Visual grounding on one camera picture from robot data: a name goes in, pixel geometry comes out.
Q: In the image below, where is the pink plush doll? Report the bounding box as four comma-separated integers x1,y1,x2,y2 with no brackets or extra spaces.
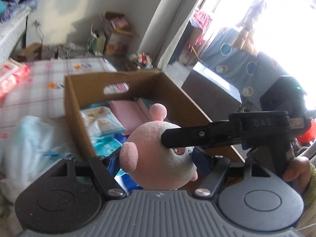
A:
119,103,198,190

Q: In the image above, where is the blue white wipes pack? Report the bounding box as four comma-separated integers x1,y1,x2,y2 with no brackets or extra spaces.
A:
90,133,127,157

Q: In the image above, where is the person's right hand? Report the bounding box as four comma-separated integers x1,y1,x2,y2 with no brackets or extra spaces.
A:
283,156,311,194

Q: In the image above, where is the white tissue pack in box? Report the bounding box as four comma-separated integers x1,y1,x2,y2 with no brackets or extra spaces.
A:
80,106,125,137

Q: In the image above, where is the blue hanging organizer with circles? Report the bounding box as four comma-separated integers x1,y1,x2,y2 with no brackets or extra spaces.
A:
201,28,288,106

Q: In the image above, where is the pink folded cloth in box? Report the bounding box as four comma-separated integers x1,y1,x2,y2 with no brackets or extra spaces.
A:
109,100,148,135

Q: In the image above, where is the large open cardboard box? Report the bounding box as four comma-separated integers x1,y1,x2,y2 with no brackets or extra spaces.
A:
63,69,245,165

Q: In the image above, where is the translucent plastic bag of cloth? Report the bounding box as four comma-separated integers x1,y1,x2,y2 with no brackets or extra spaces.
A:
1,116,83,204

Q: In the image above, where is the small figurine toy on floor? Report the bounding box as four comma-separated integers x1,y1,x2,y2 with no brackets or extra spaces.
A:
128,53,153,70

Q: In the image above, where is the small cardboard box with clutter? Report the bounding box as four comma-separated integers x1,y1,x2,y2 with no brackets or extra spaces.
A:
87,11,135,56

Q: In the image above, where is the red tissue pack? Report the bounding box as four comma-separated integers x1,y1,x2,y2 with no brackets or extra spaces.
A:
0,58,30,100

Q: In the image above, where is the white striped blanket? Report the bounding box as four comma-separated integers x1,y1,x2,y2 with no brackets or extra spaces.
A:
0,7,31,63

